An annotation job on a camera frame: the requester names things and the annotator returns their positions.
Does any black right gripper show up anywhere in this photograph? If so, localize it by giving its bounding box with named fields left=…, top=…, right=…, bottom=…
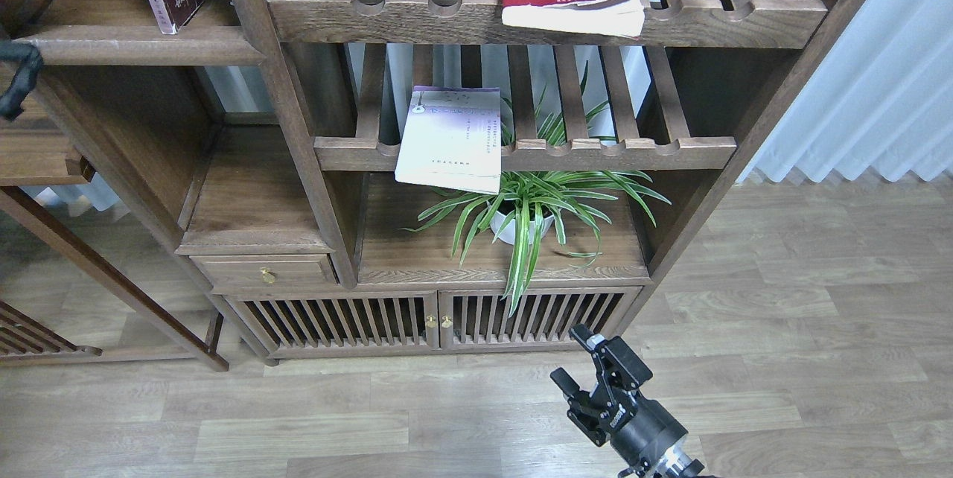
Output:
left=550, top=323, right=689, bottom=474

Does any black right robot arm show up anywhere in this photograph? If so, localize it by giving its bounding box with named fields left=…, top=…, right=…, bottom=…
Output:
left=550, top=323, right=704, bottom=477

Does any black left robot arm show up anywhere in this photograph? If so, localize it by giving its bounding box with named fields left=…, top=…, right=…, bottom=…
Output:
left=1, top=40, right=44, bottom=121

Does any green spider plant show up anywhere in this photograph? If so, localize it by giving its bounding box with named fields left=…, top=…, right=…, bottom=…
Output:
left=416, top=93, right=664, bottom=313

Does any white plant pot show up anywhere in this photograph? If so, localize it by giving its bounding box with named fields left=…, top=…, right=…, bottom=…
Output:
left=490, top=201, right=555, bottom=245

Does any white purple book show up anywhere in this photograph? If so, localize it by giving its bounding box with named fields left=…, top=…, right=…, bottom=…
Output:
left=395, top=86, right=503, bottom=195

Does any dark wooden bookshelf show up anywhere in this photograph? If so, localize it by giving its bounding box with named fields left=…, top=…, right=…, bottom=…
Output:
left=2, top=0, right=865, bottom=365

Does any brass drawer knob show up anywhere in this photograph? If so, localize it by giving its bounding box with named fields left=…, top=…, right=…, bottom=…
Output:
left=260, top=267, right=277, bottom=284

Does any white pleated curtain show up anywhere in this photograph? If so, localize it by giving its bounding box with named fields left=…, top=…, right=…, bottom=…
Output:
left=742, top=0, right=952, bottom=182

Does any wooden side rack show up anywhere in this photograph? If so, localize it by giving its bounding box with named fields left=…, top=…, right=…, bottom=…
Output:
left=1, top=95, right=229, bottom=372

